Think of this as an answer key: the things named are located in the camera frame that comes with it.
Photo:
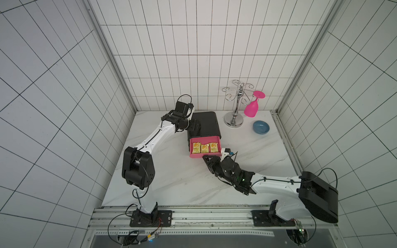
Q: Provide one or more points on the small blue bowl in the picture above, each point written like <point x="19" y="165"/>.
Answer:
<point x="261" y="127"/>

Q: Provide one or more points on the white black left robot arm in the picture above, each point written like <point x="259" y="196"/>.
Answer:
<point x="138" y="165"/>

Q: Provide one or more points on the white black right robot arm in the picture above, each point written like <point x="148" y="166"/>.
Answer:
<point x="306" y="195"/>

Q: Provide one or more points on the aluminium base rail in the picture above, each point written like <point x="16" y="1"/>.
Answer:
<point x="120" y="221"/>

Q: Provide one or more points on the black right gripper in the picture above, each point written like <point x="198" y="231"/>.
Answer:
<point x="215" y="161"/>

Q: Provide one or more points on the pink wine glass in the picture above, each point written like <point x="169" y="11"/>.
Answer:
<point x="253" y="107"/>

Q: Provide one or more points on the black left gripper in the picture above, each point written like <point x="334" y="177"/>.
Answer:
<point x="197" y="127"/>

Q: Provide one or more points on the black drawer cabinet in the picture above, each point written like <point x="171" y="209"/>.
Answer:
<point x="208" y="125"/>

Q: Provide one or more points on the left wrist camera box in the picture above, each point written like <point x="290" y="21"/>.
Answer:
<point x="186" y="109"/>

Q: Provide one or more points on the chrome wine glass rack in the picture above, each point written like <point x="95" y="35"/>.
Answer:
<point x="238" y="95"/>

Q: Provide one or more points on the pink top drawer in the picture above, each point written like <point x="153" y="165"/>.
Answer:
<point x="204" y="140"/>

